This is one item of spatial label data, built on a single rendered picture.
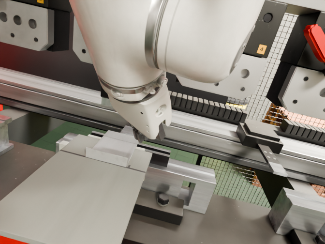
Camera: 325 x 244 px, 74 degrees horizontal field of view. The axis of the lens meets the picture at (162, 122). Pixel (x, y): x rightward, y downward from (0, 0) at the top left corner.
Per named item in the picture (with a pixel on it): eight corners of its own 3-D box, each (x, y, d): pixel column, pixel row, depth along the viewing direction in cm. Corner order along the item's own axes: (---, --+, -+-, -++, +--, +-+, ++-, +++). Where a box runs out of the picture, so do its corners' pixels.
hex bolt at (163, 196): (155, 204, 48) (157, 199, 48) (157, 196, 51) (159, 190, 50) (167, 207, 48) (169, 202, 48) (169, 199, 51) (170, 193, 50)
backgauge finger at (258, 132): (254, 173, 54) (261, 156, 52) (235, 131, 78) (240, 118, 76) (301, 185, 53) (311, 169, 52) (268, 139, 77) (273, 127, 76)
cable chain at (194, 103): (153, 100, 86) (155, 90, 84) (155, 96, 91) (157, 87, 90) (244, 123, 84) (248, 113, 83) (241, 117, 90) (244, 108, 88)
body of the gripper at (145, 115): (183, 76, 27) (177, 120, 36) (125, 38, 30) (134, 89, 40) (140, 114, 24) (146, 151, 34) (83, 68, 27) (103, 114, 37)
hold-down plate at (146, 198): (52, 191, 49) (53, 181, 48) (66, 177, 54) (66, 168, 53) (180, 226, 48) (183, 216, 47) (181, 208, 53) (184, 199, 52)
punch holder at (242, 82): (172, 83, 40) (196, -18, 34) (175, 75, 48) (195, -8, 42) (251, 102, 40) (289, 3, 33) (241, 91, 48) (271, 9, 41)
